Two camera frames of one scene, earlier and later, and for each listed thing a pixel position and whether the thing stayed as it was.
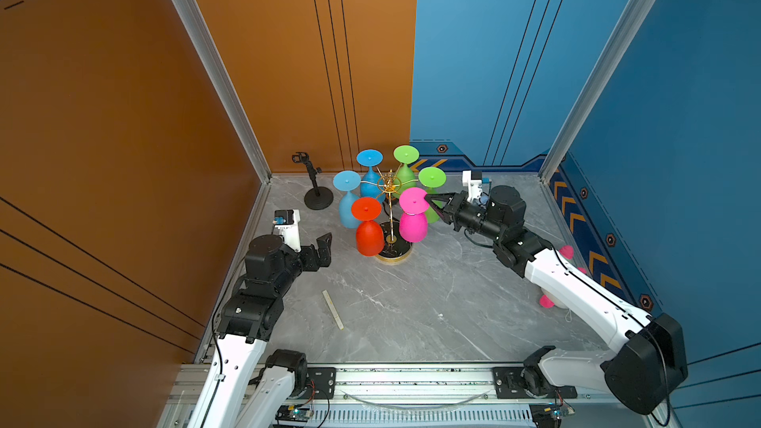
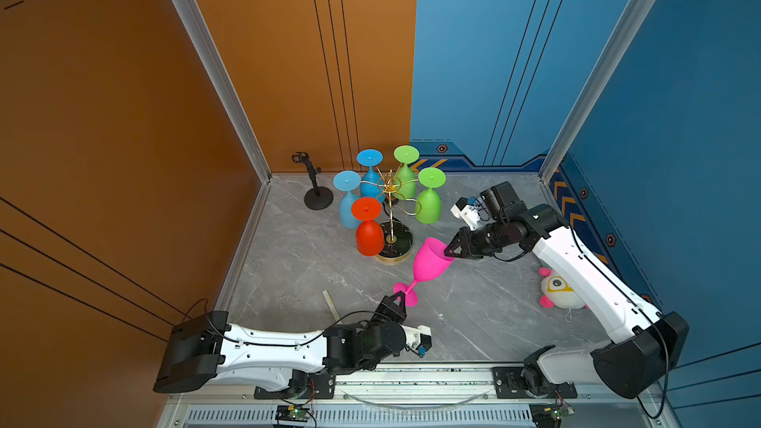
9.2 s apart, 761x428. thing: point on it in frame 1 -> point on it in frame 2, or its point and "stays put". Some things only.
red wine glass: (369, 235) stays put
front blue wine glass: (349, 181) stays put
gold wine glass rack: (394, 250) stays put
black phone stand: (319, 197) stays put
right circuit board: (549, 415) stays put
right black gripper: (457, 205) -> (466, 246)
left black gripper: (322, 252) -> (385, 309)
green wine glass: (432, 177) stays put
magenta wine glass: (413, 222) -> (430, 263)
